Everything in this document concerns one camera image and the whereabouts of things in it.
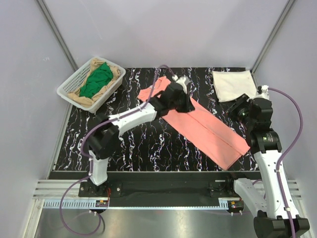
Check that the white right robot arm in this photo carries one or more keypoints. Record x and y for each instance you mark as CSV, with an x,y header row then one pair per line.
x,y
275,214

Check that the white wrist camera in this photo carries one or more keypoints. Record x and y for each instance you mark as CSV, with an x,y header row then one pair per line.
x,y
262,92
183,81

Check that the green t shirt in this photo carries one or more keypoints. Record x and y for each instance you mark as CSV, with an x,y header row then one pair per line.
x,y
99,78

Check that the right controller board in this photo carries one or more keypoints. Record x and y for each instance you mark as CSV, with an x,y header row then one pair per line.
x,y
236,204

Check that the folded white t shirt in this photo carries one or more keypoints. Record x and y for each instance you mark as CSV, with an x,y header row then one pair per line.
x,y
231,85

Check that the beige t shirt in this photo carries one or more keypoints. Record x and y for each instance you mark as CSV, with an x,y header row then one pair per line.
x,y
87,102

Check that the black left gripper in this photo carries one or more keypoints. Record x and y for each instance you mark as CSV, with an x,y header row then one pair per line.
x,y
187,106

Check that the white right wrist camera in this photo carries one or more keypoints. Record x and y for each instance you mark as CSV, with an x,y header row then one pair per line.
x,y
262,92

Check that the salmon pink t shirt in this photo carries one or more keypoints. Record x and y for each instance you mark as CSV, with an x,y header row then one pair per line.
x,y
209,134

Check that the controller board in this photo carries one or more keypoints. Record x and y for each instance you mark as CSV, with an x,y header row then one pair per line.
x,y
236,204
102,203

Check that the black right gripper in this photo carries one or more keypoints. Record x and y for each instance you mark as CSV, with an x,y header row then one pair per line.
x,y
241,101

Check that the aluminium frame rail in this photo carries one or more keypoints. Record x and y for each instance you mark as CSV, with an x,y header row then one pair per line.
x,y
65,194

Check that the white plastic laundry basket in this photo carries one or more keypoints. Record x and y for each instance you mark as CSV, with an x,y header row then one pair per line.
x,y
77,78

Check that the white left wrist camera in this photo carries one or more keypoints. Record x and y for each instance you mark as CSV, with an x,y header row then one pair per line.
x,y
183,81

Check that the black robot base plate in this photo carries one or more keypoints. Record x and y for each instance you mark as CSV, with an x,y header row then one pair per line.
x,y
163,189

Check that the left controller board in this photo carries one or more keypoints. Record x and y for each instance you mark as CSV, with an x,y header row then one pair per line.
x,y
102,203

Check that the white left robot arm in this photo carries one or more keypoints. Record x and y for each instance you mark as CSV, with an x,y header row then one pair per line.
x,y
102,141

